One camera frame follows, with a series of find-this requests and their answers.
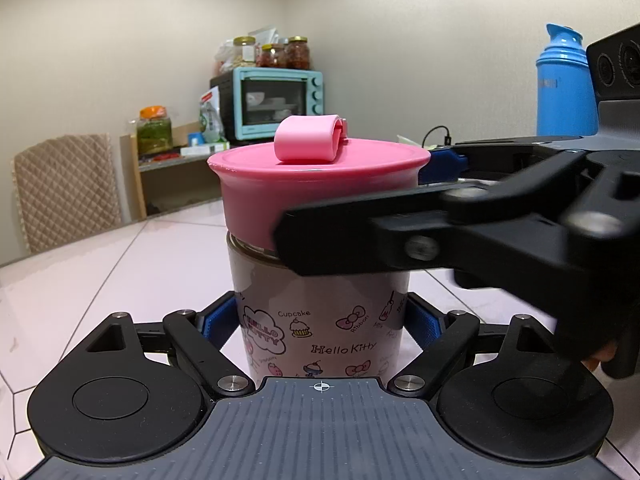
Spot black charging cable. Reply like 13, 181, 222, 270
422, 126, 454, 149

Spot clear plastic bag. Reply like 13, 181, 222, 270
249, 25, 282, 47

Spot beige quilted chair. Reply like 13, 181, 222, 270
11, 133, 123, 255

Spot flat white green box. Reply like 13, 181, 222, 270
180, 142, 231, 157

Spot wooden side shelf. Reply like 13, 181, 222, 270
119, 122, 236, 221

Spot person's right hand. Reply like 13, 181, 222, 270
581, 341, 618, 372

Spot small jar red contents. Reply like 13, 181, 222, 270
260, 44, 287, 69

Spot blue thermos flask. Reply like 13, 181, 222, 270
536, 23, 601, 137

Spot light blue toaster oven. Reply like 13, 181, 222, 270
210, 67, 325, 143

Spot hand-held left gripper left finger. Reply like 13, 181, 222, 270
85, 292, 256, 397

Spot white printed bottle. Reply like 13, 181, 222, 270
227, 230, 412, 385

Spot white and red bag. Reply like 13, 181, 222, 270
199, 86, 227, 143

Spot gold lid jar pale contents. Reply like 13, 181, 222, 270
232, 36, 257, 69

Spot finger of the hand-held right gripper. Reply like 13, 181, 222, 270
272, 152, 621, 282
417, 137, 597, 187

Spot pink bottle cap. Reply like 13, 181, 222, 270
207, 115, 432, 261

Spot tall jar red contents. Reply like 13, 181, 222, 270
286, 36, 311, 71

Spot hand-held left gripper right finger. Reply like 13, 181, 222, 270
387, 292, 557, 398

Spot green pickle jar orange lid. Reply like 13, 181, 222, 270
136, 106, 174, 156

